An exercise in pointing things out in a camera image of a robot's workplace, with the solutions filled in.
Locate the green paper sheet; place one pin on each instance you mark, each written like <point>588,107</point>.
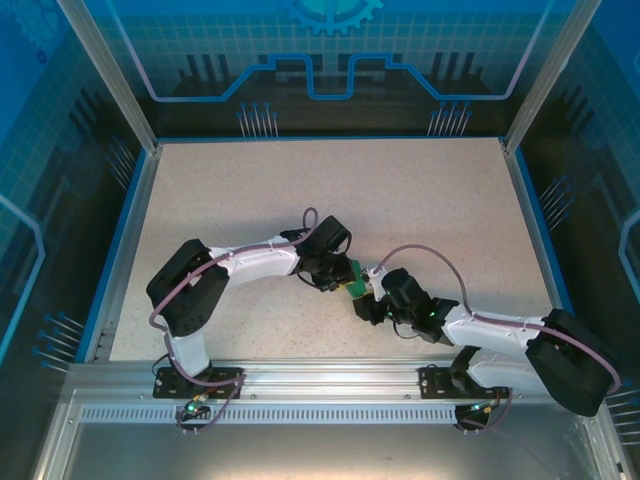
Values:
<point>361,280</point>

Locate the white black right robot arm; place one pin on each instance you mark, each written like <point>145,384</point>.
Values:
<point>490,332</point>

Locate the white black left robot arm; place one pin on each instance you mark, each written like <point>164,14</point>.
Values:
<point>260,262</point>

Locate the sheet metal shelf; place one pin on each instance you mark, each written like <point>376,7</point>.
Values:
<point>320,450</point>

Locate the small circuit board green LED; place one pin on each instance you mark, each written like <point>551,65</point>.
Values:
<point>191,407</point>
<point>481,407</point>

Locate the blue table side strip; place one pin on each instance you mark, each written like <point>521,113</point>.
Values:
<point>115,250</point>
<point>536,210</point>

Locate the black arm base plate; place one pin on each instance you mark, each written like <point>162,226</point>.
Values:
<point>227,374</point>
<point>432,375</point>

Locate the long aluminium mounting rail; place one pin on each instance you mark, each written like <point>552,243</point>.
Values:
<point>325,377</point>

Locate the blue gear print enclosure panel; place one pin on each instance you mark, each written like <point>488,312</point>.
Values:
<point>320,100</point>

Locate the aluminium table side rail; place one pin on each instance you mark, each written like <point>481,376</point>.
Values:
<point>135,225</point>

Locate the blue grid print enclosure panel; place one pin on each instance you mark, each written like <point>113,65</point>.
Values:
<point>600,150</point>
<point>40,150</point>

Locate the aluminium frame post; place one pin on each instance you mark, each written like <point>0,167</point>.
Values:
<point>545,75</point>
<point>113,75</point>

